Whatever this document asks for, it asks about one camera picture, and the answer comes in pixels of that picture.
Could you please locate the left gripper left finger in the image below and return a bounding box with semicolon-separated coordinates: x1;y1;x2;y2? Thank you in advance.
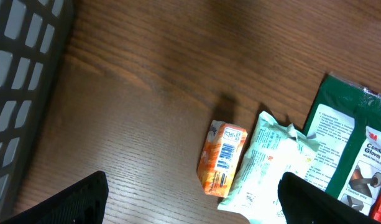
1;170;109;224

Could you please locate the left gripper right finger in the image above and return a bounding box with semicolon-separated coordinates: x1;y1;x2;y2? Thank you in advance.
278;172;380;224

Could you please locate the light green wipes pack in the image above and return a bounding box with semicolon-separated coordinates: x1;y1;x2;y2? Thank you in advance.
218;111;319;223

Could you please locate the orange tissue pack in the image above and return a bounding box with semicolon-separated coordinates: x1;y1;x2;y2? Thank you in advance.
197;120;247;198

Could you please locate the grey plastic mesh basket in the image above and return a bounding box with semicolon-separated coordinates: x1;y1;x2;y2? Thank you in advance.
0;0;74;221

